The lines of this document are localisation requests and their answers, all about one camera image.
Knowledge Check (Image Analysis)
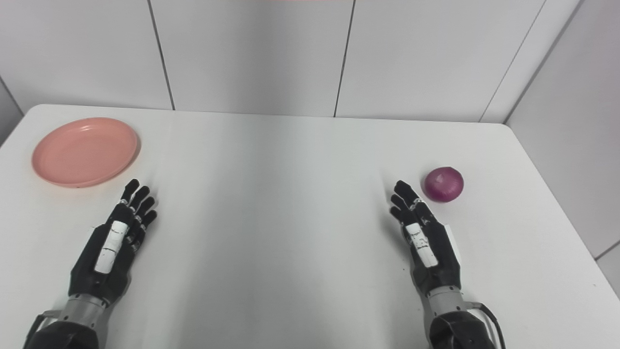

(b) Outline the purple red onion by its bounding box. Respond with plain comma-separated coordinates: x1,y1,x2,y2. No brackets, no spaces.
424,166,465,203

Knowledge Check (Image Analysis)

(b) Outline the pink round plate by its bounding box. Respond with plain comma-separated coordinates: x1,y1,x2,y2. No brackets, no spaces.
31,117,140,189

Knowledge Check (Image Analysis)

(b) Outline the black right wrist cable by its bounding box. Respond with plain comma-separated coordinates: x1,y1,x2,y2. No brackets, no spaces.
467,302,507,349

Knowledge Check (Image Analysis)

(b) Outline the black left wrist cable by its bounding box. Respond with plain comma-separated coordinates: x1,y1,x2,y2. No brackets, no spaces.
23,313,49,349

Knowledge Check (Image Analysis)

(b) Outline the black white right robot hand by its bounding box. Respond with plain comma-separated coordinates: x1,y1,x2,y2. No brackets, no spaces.
389,179,462,297

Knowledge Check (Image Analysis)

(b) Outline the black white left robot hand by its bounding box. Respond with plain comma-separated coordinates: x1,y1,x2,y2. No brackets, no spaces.
68,179,158,306

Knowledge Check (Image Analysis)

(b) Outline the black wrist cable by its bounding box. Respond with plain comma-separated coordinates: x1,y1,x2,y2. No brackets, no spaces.
23,313,49,349
467,302,507,349

